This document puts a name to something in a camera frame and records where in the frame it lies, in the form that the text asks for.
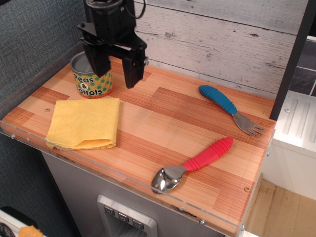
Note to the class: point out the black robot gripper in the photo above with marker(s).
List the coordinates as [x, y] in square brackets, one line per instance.
[110, 30]

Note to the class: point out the yellow dish towel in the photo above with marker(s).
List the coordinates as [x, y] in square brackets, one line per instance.
[84, 124]

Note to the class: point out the white toy sink unit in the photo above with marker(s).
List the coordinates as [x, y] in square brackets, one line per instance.
[291, 157]

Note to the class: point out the grey toy fridge cabinet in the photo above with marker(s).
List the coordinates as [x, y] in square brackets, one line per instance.
[101, 207]

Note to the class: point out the blue handled toy fork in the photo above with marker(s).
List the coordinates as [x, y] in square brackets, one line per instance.
[243, 122]

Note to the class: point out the orange object bottom left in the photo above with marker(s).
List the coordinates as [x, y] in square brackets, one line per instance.
[30, 231]

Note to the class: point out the dark right frame post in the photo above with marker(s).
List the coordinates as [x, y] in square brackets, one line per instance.
[298, 46]

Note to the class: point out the peas and carrots toy can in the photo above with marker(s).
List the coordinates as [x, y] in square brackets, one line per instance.
[88, 84]

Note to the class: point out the red handled toy spoon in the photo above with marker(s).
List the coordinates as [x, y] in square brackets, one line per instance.
[169, 177]

